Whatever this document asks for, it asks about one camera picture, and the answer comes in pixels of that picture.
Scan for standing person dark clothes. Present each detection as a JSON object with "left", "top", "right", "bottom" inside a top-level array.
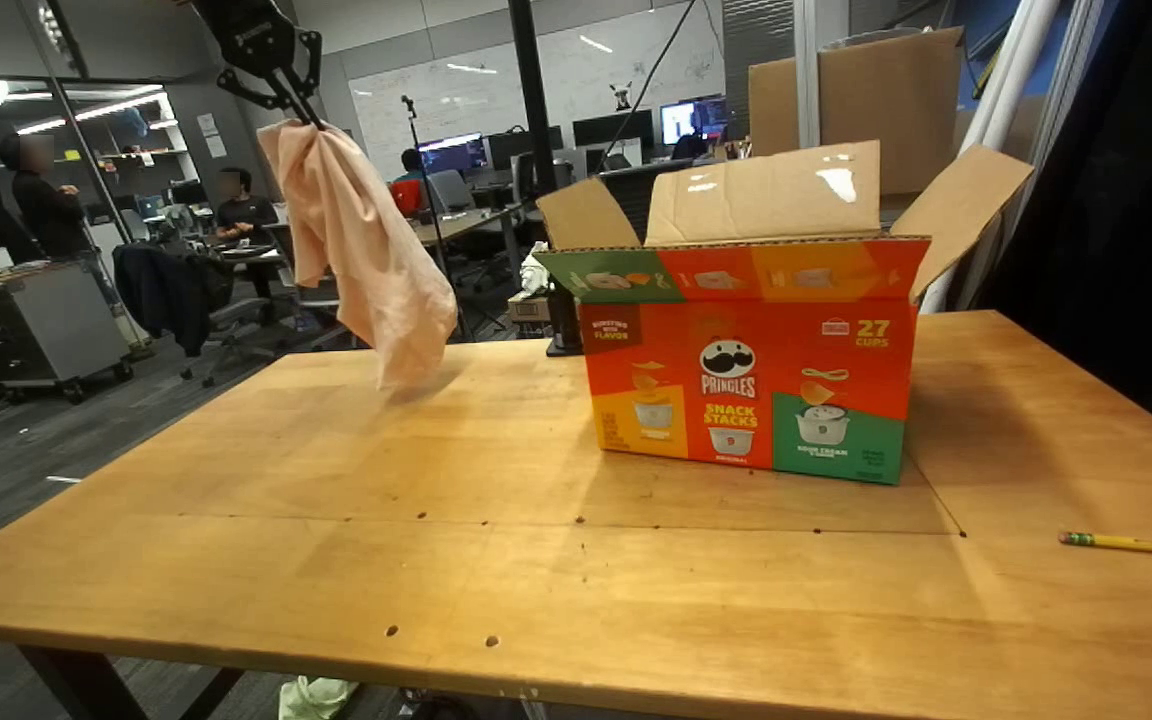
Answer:
[{"left": 0, "top": 126, "right": 105, "bottom": 269}]

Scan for seated person dark hair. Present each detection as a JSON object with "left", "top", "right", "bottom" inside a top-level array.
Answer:
[{"left": 204, "top": 165, "right": 290, "bottom": 261}]

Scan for pale green cloth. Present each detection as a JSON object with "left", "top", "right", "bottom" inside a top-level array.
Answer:
[{"left": 273, "top": 671, "right": 362, "bottom": 720}]

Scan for black table leg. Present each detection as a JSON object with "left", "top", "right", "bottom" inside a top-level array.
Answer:
[{"left": 13, "top": 645, "right": 246, "bottom": 720}]

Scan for dark monitor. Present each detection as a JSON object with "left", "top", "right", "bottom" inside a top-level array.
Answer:
[{"left": 568, "top": 109, "right": 658, "bottom": 173}]

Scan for black pole stand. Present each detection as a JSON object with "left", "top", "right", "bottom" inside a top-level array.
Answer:
[{"left": 504, "top": 0, "right": 589, "bottom": 359}]

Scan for person in red shirt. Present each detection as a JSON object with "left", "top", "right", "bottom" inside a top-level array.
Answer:
[{"left": 384, "top": 145, "right": 436, "bottom": 225}]

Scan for white leaning pipe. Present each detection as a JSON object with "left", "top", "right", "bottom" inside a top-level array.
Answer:
[
  {"left": 916, "top": 0, "right": 1051, "bottom": 318},
  {"left": 961, "top": 0, "right": 1086, "bottom": 205}
]

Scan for white pillar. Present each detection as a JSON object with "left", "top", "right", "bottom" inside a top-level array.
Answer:
[{"left": 788, "top": 0, "right": 822, "bottom": 153}]

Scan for black curtain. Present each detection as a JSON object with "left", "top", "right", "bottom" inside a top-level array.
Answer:
[{"left": 973, "top": 0, "right": 1152, "bottom": 450}]

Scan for pink shirt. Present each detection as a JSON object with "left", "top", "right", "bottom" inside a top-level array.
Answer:
[{"left": 250, "top": 117, "right": 463, "bottom": 403}]

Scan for yellow pencil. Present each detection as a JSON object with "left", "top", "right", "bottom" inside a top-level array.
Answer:
[{"left": 1057, "top": 528, "right": 1152, "bottom": 565}]

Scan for thin black light stand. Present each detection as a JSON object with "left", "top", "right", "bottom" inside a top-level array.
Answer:
[{"left": 13, "top": 0, "right": 124, "bottom": 248}]

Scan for monitor with white window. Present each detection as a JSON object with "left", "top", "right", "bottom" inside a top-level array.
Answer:
[{"left": 655, "top": 91, "right": 734, "bottom": 153}]

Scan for grey wheeled cart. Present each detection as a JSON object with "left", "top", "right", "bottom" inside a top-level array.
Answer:
[{"left": 0, "top": 254, "right": 136, "bottom": 408}]

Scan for lit storage shelf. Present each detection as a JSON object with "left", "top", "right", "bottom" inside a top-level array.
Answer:
[{"left": 13, "top": 84, "right": 197, "bottom": 209}]

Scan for large plain cardboard box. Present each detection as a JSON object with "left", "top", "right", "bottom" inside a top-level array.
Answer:
[{"left": 742, "top": 23, "right": 967, "bottom": 205}]

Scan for blue lit monitor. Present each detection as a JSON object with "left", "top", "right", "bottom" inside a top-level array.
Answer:
[{"left": 410, "top": 126, "right": 497, "bottom": 184}]

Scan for chair with black jacket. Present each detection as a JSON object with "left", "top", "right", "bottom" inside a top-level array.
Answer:
[{"left": 112, "top": 236, "right": 289, "bottom": 393}]

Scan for orange Pringles cardboard box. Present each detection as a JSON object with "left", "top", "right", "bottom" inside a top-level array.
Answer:
[{"left": 533, "top": 136, "right": 1034, "bottom": 487}]

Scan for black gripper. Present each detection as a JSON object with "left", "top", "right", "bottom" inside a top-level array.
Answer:
[{"left": 191, "top": 0, "right": 332, "bottom": 136}]

